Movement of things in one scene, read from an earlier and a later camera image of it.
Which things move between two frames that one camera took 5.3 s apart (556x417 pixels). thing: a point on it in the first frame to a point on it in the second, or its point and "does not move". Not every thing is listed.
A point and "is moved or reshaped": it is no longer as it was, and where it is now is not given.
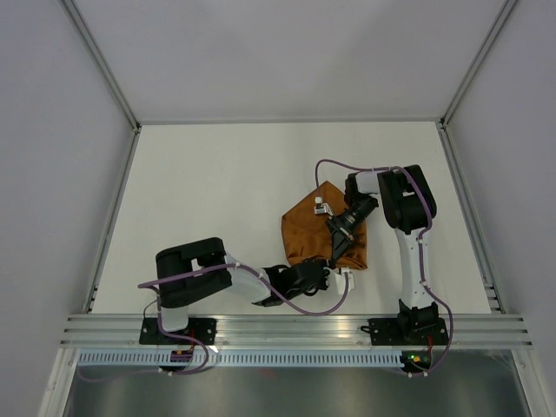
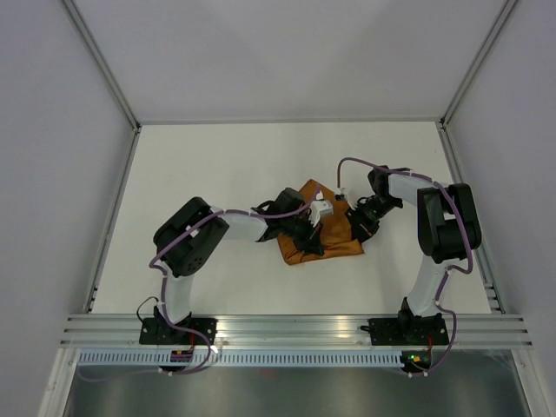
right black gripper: [340, 244] to [361, 230]
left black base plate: [202, 329] does not move
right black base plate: [407, 331] does not move
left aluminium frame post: [84, 29] does not move
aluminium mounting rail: [95, 330] does not move
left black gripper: [325, 280] to [310, 242]
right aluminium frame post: [506, 9] does not move
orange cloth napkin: [307, 234] is moved or reshaped
